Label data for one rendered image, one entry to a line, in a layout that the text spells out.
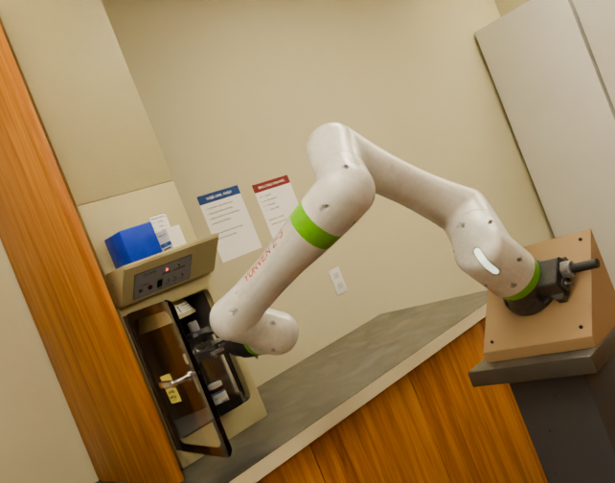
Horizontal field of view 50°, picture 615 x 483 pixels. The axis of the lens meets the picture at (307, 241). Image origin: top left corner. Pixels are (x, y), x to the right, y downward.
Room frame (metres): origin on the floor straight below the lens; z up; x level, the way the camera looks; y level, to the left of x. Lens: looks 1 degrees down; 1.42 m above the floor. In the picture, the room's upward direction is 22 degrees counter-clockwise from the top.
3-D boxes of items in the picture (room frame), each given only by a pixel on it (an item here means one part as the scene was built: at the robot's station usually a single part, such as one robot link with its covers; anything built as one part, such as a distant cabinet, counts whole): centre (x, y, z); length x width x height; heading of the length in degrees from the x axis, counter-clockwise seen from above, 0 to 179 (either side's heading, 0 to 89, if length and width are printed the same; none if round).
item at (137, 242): (1.80, 0.45, 1.55); 0.10 x 0.10 x 0.09; 42
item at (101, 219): (1.99, 0.51, 1.32); 0.32 x 0.25 x 0.77; 132
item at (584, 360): (1.64, -0.48, 0.92); 0.32 x 0.32 x 0.04; 45
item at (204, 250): (1.86, 0.39, 1.46); 0.32 x 0.12 x 0.10; 132
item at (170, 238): (1.88, 0.36, 1.54); 0.05 x 0.05 x 0.06; 50
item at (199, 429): (1.66, 0.44, 1.19); 0.30 x 0.01 x 0.40; 35
